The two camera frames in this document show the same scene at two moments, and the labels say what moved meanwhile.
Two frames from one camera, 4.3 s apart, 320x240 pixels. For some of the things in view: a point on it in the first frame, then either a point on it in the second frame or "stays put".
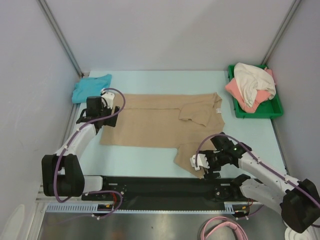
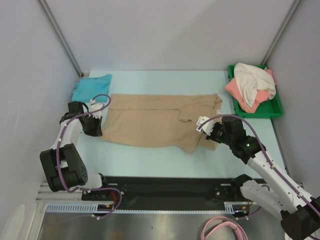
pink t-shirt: x=233 y=87 stays put
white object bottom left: x=12 y=228 stays put
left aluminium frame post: x=61 y=35 stays put
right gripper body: x=210 y=167 -> x=213 y=135
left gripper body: x=105 y=111 -> x=93 y=124
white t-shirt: x=251 y=79 stays put
